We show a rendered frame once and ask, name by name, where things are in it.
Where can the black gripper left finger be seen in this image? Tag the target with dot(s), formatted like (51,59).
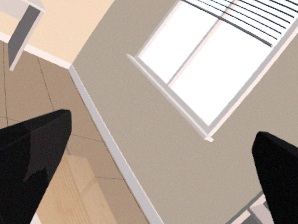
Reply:
(30,153)

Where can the white flat rectangular plate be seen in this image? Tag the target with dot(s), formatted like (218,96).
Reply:
(35,220)

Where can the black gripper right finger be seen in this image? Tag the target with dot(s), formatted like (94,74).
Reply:
(277,170)

